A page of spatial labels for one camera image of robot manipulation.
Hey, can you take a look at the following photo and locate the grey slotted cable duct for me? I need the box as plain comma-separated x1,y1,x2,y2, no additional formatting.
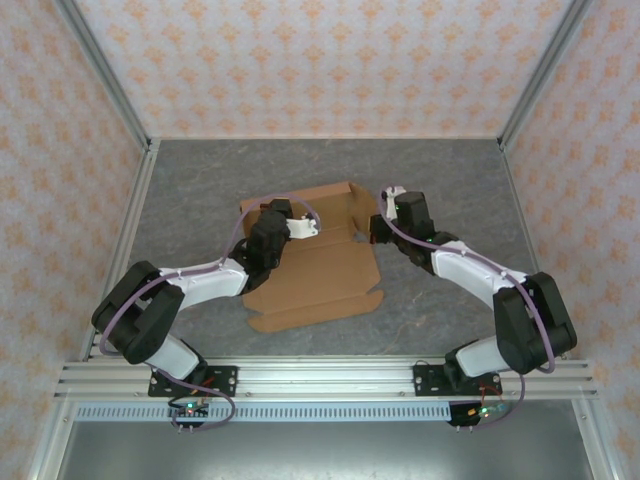
74,403,506,424

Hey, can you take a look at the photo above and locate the aluminium side rail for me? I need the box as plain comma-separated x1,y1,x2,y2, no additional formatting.
499,139,569,361
82,139,161,361

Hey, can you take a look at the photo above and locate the aluminium lower frame bar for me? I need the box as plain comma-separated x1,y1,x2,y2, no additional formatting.
27,399,76,480
572,399,619,480

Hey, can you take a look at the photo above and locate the grey metal panel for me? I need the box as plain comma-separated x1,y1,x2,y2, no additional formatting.
54,419,596,480

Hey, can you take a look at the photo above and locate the brown cardboard box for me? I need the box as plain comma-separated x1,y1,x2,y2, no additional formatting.
238,180,384,335

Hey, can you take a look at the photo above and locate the aluminium frame post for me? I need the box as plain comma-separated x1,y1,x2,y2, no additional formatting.
53,0,154,151
497,0,599,151

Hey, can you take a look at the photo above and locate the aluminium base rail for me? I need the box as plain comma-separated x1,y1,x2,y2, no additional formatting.
53,357,599,401

